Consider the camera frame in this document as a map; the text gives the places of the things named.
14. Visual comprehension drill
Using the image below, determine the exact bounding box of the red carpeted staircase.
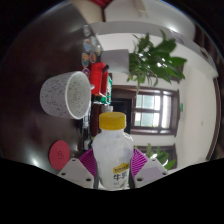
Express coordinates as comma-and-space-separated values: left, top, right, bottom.
89, 0, 112, 8

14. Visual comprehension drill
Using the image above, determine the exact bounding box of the black office chair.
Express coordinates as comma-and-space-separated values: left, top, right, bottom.
111, 98, 133, 129

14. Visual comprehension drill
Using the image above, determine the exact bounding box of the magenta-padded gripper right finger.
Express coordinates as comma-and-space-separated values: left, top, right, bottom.
130, 147, 169, 188

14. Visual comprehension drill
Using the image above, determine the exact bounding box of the white speckled cup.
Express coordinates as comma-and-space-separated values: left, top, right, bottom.
39, 70, 95, 120

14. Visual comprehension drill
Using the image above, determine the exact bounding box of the small potted plant, white pot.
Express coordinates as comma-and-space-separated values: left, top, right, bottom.
100, 29, 188, 93

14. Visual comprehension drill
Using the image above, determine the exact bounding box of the green box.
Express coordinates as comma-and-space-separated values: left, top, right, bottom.
106, 75, 113, 103

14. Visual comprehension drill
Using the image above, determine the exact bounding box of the yellow-capped clear drink bottle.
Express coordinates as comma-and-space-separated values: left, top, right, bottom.
91, 111, 135, 191

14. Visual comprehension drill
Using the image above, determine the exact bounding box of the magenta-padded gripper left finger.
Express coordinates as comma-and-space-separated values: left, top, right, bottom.
56, 148, 99, 189

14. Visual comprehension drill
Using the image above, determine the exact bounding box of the flat round red coaster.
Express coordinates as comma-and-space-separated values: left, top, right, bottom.
48, 139, 71, 171

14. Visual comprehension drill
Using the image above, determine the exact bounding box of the red plastic tray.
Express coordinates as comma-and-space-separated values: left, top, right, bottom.
88, 62, 110, 98

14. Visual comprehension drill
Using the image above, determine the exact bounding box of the dark wooden glazed double door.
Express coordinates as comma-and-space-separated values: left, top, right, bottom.
113, 84, 182, 137

